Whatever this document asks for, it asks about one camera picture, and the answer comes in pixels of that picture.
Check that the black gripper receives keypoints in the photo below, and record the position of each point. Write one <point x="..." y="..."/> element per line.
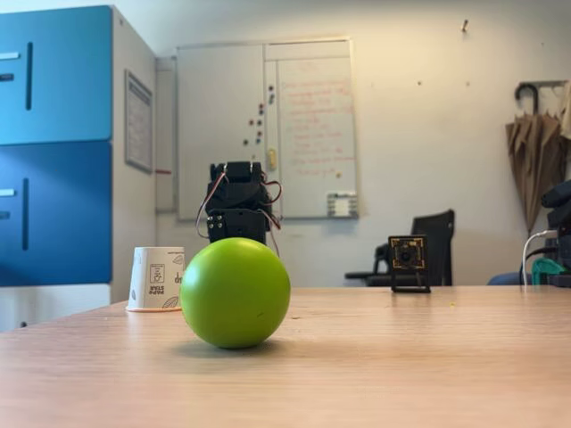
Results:
<point x="237" y="226"/>

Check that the green foam ball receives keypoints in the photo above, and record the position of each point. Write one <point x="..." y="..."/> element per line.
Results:
<point x="234" y="294"/>

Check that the white printed paper cup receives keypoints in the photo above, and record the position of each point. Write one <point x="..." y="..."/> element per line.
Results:
<point x="151" y="281"/>

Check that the yellow whiteboard magnet holder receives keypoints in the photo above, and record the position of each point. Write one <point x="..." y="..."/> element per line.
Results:
<point x="271" y="158"/>

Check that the framed paper notice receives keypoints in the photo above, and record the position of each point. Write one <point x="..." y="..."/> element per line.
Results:
<point x="138" y="120"/>

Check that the blue and white locker cabinet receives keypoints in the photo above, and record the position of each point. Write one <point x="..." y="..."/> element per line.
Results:
<point x="67" y="178"/>

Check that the black office chair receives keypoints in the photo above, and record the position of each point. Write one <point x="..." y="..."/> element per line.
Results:
<point x="437" y="245"/>

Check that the blue fabric seat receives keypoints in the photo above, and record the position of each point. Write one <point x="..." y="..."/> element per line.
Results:
<point x="508" y="278"/>

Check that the beige folded umbrella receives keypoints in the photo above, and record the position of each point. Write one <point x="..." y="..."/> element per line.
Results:
<point x="533" y="169"/>

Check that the green table clamp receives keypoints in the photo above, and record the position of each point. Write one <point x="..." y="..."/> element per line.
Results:
<point x="546" y="269"/>

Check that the grey narrow wall panel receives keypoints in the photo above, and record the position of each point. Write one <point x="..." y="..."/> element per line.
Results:
<point x="165" y="134"/>

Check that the black camera module on stand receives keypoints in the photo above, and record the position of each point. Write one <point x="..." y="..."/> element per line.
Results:
<point x="407" y="258"/>

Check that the small wall hook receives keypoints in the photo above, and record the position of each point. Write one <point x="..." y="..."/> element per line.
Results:
<point x="465" y="26"/>

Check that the wall coat rack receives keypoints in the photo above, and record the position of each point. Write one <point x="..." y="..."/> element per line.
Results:
<point x="542" y="84"/>

